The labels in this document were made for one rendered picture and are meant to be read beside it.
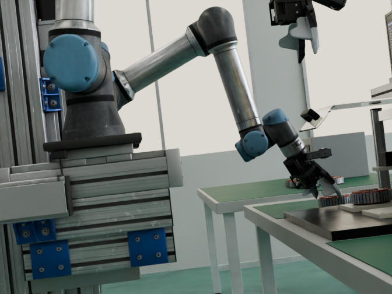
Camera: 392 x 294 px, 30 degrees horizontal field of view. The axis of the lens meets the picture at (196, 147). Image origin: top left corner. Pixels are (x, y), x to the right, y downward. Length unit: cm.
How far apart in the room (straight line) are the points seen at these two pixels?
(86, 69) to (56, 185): 26
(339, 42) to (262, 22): 72
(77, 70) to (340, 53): 531
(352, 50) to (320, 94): 49
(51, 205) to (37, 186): 5
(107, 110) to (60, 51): 21
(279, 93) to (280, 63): 27
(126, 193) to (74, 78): 30
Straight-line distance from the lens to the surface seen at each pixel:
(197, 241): 656
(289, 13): 162
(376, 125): 231
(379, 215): 180
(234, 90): 222
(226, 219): 342
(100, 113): 172
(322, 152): 244
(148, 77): 237
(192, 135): 652
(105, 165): 171
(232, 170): 654
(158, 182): 171
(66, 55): 160
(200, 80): 656
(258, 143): 219
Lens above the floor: 96
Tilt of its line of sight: 1 degrees up
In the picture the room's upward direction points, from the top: 7 degrees counter-clockwise
